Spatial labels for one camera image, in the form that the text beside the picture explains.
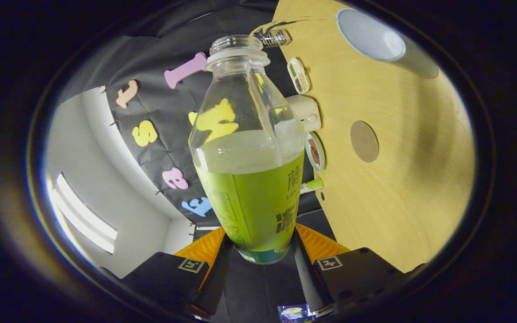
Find round brown coaster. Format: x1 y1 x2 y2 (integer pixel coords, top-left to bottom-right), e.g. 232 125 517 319
350 120 380 163

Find white divided snack tray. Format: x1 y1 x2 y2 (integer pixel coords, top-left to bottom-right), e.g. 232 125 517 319
287 57 311 95

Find pale green plate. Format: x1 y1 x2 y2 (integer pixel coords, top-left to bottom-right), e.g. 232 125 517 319
305 132 326 172

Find small white green bottle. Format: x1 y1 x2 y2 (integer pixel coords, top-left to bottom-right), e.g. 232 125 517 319
300 177 324 194

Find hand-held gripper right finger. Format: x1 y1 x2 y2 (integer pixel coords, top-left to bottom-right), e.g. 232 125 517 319
292 223 409 314

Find white toaster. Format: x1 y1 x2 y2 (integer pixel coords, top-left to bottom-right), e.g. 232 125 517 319
285 95 321 133

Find white straw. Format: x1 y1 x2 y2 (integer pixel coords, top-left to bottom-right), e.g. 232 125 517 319
250 22 281 36

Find brown food pieces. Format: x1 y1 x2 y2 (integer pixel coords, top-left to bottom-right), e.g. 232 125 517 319
309 138 321 166

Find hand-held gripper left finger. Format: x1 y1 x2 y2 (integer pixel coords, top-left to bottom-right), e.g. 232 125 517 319
122 227 232 317

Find long ceiling light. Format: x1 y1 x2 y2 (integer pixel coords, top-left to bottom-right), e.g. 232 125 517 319
51 173 118 255

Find bright screen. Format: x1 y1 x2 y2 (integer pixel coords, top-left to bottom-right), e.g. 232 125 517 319
278 304 316 323

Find green label juice bottle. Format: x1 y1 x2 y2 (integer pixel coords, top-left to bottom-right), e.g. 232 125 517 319
188 35 305 265

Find grey cup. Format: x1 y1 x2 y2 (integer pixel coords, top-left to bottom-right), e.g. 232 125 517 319
335 8 440 80

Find wooden table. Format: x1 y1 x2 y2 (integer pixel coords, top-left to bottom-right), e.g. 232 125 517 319
272 0 475 273

